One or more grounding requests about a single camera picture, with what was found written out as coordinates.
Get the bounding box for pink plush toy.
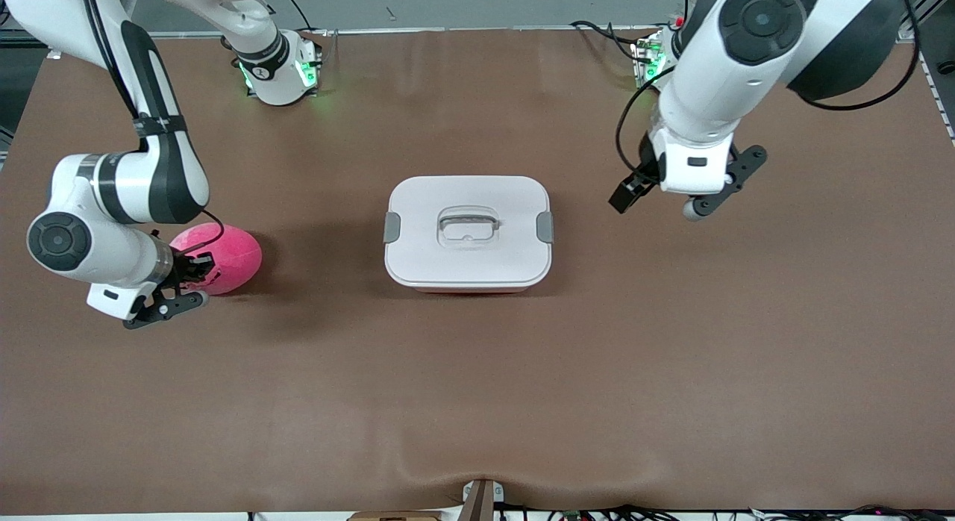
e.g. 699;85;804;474
170;224;263;296

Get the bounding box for white box lid grey latches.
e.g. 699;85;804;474
383;175;555;289

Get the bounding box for pink plastic box base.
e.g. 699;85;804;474
403;283;538;295

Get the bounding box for brown table mat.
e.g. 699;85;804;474
0;27;955;516

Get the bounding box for black left arm base cable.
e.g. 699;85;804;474
570;19;659;65

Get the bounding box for black arm base cable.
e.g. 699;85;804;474
282;0;315;31
570;19;659;65

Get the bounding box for black right arm base cable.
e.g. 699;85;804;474
282;0;315;31

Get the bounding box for aluminium frame post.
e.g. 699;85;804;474
907;0;955;38

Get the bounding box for front camera mount bracket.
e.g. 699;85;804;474
461;478;506;521

